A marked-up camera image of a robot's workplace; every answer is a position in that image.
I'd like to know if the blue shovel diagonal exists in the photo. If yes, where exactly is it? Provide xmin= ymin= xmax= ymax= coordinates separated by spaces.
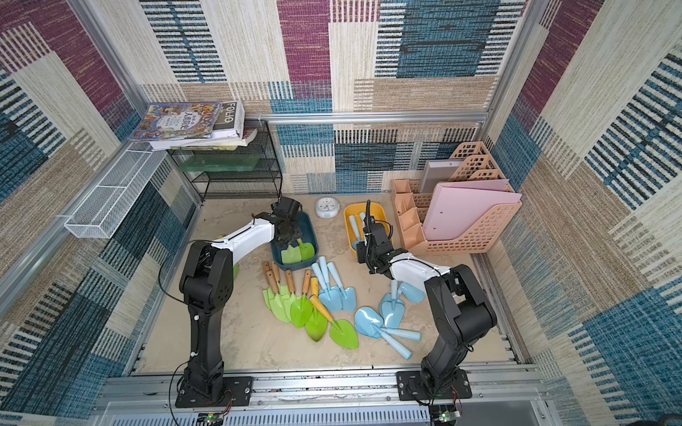
xmin=349 ymin=215 xmax=362 ymax=250

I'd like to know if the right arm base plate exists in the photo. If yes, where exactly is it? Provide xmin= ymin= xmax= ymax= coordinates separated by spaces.
xmin=395 ymin=369 xmax=472 ymax=403

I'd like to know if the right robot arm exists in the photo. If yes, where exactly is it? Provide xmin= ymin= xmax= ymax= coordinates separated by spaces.
xmin=357 ymin=201 xmax=497 ymax=399

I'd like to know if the green mat on shelf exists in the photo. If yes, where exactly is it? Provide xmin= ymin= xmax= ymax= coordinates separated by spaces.
xmin=179 ymin=154 xmax=261 ymax=172

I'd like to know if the pink file folder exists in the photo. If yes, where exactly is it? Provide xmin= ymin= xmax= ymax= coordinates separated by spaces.
xmin=423 ymin=179 xmax=522 ymax=241

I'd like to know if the small white alarm clock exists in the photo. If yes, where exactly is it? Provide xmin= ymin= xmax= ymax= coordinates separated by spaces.
xmin=315 ymin=196 xmax=340 ymax=218

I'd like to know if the colourful picture book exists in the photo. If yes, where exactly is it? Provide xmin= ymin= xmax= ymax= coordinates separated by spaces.
xmin=130 ymin=102 xmax=222 ymax=141

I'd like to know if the white wire mesh basket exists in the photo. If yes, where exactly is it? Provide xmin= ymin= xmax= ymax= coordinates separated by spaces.
xmin=64 ymin=149 xmax=165 ymax=239

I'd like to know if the dark teal storage box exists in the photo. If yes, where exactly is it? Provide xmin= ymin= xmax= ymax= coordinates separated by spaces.
xmin=270 ymin=211 xmax=319 ymax=271

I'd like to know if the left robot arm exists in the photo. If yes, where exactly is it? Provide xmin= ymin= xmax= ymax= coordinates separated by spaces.
xmin=175 ymin=196 xmax=301 ymax=408

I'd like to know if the grey folder in organizer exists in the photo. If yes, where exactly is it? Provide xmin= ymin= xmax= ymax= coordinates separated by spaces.
xmin=419 ymin=159 xmax=464 ymax=193

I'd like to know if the white book stack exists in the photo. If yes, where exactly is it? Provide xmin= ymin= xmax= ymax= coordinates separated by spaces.
xmin=142 ymin=100 xmax=259 ymax=151

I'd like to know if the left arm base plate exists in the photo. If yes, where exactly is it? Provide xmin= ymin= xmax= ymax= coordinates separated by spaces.
xmin=173 ymin=376 xmax=253 ymax=408

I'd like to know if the black wire shelf rack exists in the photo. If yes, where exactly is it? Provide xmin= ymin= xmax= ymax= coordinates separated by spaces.
xmin=167 ymin=120 xmax=283 ymax=202

